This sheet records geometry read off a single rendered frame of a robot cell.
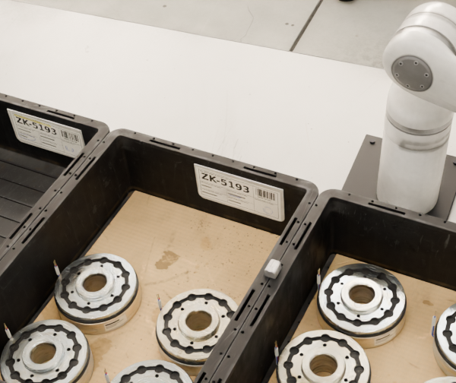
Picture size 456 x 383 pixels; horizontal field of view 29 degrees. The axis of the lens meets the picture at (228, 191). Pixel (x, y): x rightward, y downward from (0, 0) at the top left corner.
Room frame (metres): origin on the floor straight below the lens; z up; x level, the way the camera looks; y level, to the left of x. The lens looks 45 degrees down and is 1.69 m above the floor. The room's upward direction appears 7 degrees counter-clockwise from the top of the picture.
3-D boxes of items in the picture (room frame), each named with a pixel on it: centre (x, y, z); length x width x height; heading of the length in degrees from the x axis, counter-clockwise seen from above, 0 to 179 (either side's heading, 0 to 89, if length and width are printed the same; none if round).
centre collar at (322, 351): (0.54, -0.08, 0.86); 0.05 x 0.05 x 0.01
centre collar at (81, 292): (0.69, 0.17, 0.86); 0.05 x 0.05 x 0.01
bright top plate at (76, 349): (0.60, 0.23, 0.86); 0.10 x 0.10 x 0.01
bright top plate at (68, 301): (0.69, 0.17, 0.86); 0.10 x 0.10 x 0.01
